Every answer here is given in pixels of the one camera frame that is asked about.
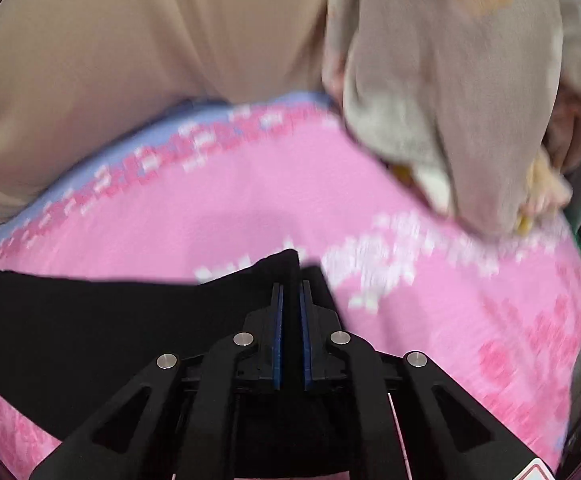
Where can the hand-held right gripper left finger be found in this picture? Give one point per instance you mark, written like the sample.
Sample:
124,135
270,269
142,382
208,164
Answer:
277,340

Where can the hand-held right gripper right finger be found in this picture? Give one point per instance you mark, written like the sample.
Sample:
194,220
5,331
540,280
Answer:
305,340

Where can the black pants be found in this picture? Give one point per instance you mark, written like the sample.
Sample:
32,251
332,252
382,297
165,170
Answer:
95,330

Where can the pink floral bedsheet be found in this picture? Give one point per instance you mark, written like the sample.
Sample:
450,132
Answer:
420,320

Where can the grey printed cloth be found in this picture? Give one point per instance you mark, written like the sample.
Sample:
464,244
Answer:
445,100

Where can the beige padded headboard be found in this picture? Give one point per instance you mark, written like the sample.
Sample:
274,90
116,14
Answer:
120,60

